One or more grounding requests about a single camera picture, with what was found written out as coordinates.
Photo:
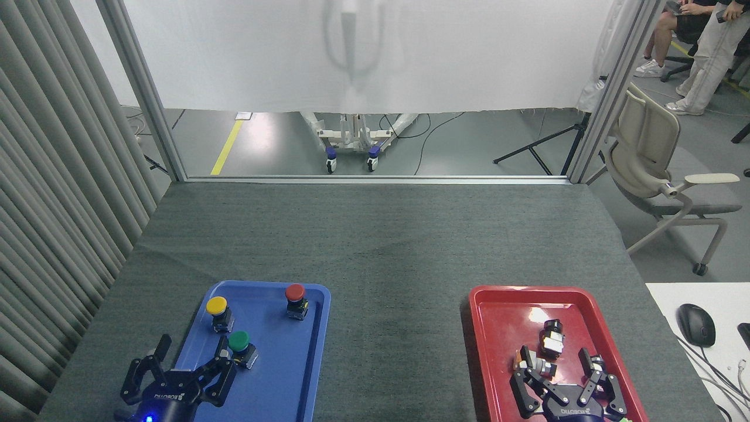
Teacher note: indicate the switch with orange part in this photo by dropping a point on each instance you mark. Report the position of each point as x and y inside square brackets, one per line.
[546, 368]

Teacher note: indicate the white paper sheet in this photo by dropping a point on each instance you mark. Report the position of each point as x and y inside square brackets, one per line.
[244, 116]

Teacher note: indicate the black computer mouse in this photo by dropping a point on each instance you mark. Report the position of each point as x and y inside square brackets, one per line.
[696, 325]

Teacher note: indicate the yellow push button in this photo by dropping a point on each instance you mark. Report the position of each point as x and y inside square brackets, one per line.
[217, 305]

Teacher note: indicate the silver frame rail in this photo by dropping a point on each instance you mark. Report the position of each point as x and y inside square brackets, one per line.
[375, 179]

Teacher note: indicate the silver frame post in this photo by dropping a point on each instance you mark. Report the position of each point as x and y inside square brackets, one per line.
[609, 99]
[146, 88]

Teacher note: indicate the blue plastic tray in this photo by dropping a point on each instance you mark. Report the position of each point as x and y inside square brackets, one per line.
[275, 363]

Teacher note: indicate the black office chair base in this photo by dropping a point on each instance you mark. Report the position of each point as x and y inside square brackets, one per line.
[682, 65]

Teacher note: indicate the white stand on wheels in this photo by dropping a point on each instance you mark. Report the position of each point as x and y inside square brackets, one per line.
[351, 140]

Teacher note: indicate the green push button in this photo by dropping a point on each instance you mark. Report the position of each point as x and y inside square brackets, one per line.
[238, 340]

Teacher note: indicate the red push button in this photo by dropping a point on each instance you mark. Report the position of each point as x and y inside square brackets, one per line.
[295, 291]

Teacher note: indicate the beige office chair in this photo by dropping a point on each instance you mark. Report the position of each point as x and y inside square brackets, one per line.
[644, 140]

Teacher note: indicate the black white selector switch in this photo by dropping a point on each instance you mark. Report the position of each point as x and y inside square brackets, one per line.
[551, 343]

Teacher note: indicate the white side desk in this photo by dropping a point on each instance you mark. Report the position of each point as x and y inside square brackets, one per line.
[726, 299]

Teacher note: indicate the black device at desk edge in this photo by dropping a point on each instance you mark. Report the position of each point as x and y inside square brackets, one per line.
[745, 335]

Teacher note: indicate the red plastic tray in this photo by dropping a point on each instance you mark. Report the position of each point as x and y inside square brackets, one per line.
[504, 351]

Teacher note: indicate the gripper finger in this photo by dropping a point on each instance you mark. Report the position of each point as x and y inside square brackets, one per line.
[220, 381]
[612, 395]
[143, 375]
[527, 390]

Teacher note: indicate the white cloth screen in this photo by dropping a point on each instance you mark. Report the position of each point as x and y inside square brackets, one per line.
[263, 53]

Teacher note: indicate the small black grey switch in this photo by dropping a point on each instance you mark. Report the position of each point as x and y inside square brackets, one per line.
[597, 366]

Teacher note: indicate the grey pleated curtain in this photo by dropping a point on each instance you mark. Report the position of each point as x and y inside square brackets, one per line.
[53, 176]

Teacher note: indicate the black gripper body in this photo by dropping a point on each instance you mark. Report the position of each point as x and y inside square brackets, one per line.
[574, 410]
[170, 398]

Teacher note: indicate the seated person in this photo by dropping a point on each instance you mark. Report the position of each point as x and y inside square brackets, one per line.
[665, 35]

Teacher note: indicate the black tripod stand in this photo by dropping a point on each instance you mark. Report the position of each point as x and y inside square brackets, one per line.
[530, 149]

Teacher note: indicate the standing person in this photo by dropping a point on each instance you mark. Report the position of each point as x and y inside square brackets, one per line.
[712, 53]

